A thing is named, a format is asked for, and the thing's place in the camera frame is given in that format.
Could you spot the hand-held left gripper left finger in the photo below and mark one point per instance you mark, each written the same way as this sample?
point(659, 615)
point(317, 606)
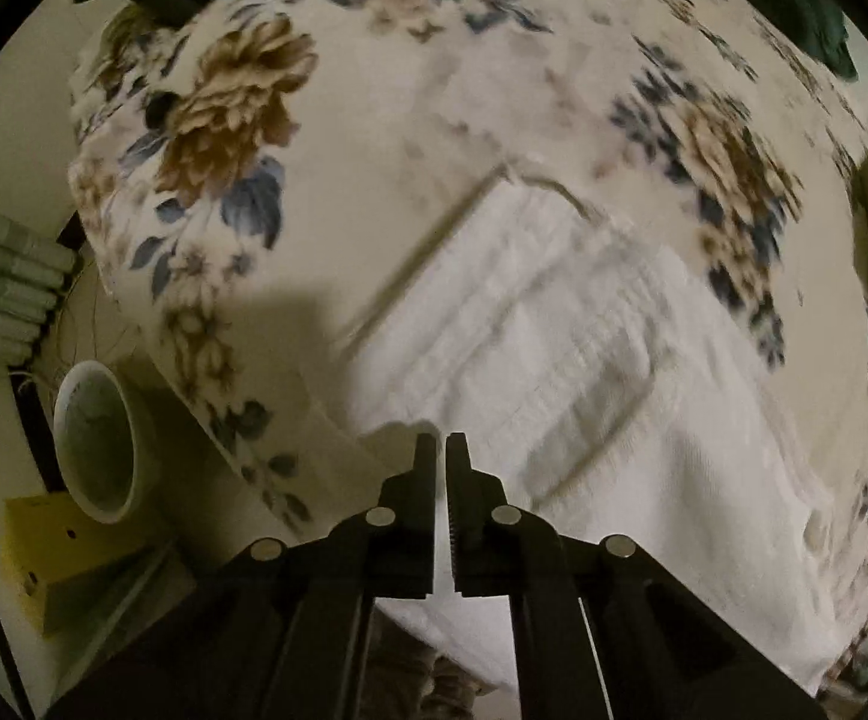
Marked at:
point(425, 510)

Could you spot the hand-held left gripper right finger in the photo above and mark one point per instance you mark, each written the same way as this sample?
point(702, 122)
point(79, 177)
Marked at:
point(458, 517)

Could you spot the white towel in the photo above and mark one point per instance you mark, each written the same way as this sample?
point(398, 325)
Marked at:
point(599, 360)

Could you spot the white round bucket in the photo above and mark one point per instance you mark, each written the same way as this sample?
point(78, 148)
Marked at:
point(100, 439)

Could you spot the yellow cardboard box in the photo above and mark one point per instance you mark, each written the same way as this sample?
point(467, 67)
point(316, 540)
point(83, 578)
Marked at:
point(51, 547)

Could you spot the floral printed blanket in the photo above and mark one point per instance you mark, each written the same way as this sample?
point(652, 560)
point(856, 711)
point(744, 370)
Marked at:
point(419, 120)

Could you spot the stack of checked fabric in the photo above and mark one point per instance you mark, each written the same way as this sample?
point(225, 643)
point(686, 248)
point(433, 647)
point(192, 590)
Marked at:
point(2, 277)

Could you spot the dark green cloth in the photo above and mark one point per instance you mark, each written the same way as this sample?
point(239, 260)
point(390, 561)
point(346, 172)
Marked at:
point(801, 7)

